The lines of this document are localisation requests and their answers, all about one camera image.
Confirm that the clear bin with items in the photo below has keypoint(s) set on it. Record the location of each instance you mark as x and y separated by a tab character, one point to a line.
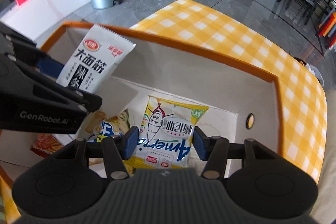
313	70

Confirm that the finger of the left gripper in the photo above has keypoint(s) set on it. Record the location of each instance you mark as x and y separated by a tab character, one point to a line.
91	102
26	50

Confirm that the yellow checkered tablecloth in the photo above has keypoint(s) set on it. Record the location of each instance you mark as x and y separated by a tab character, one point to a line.
303	99

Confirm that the orange cardboard storage box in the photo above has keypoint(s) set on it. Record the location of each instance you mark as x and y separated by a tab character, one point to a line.
175	71

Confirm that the orange red snack packet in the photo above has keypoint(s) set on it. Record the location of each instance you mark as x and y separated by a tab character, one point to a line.
45	145

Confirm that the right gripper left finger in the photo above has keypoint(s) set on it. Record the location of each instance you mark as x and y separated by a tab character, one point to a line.
113	151

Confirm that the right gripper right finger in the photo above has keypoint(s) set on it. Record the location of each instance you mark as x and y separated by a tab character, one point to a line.
216	151

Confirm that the orange stacked stools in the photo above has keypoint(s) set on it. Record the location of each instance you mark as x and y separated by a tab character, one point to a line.
326	30

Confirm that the white latiao snack packet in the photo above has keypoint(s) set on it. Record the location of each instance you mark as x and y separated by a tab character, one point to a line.
95	59

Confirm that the yellow blue snack packet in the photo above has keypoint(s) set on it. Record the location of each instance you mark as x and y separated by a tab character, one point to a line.
101	126

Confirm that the yellow chips bag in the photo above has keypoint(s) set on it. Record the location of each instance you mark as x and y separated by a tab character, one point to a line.
165	135

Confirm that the beige sofa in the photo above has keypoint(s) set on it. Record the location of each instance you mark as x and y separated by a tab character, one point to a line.
324	208

